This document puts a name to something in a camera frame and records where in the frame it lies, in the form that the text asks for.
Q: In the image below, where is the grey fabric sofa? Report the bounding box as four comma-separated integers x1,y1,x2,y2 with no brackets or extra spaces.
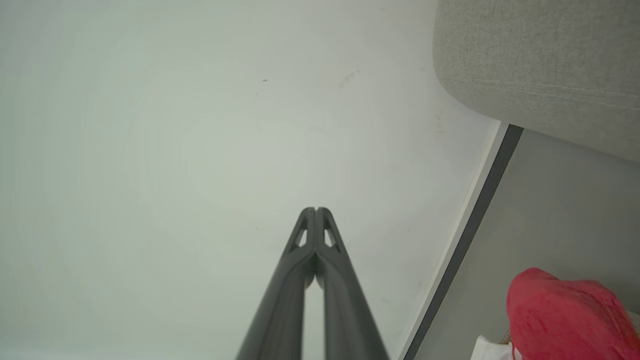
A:
433,0,640,163

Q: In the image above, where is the red Bulls basketball jersey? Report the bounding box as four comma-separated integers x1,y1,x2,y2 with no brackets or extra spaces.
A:
506,267,640,360

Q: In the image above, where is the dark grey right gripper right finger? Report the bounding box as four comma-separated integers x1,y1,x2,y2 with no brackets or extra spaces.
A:
316,207,390,360

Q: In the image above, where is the white and black baseboard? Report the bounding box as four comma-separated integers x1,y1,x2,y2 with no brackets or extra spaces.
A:
397,120,524,360

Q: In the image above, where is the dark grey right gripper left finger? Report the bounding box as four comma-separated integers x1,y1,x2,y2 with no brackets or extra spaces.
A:
236,207,317,360

